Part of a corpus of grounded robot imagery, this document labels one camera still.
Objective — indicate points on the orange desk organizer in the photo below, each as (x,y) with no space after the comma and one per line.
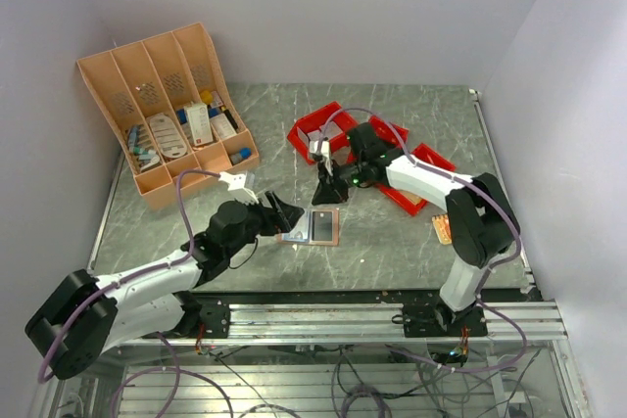
(167,102)

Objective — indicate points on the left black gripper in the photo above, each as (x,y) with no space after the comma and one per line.
(279,214)

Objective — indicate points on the yellow small item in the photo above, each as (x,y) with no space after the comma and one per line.
(207,97)

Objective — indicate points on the white cards stack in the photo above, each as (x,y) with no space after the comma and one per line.
(332,131)

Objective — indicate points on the white small box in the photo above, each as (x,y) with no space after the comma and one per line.
(222,126)

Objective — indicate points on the red bin with black cards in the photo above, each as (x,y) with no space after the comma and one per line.
(392,134)

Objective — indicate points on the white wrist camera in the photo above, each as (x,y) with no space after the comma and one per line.
(319,150)
(240,186)

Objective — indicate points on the red bin with gold cards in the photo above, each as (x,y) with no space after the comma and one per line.
(412,188)

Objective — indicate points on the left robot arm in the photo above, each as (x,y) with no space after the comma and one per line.
(86,315)

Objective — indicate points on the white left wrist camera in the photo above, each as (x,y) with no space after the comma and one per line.
(240,186)

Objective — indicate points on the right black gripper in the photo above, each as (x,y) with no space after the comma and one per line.
(329,190)

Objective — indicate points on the red bin with white cards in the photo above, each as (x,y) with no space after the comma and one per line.
(329,121)

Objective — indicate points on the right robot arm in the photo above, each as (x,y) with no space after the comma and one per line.
(481,221)

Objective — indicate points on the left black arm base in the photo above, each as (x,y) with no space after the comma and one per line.
(206,320)

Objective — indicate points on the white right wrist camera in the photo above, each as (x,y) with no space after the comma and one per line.
(319,150)

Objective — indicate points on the white red box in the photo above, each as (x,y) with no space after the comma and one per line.
(199,123)

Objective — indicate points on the blue capped bottle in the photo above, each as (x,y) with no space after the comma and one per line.
(240,155)

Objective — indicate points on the pens bundle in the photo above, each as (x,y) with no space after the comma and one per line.
(143,153)

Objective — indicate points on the aluminium rail frame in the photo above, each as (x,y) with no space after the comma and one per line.
(334,360)

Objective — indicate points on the orange spiral notebook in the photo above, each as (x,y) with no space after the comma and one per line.
(441,225)

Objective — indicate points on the white oval remote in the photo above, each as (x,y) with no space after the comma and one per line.
(170,141)

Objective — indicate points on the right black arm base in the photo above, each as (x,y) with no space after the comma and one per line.
(431,320)

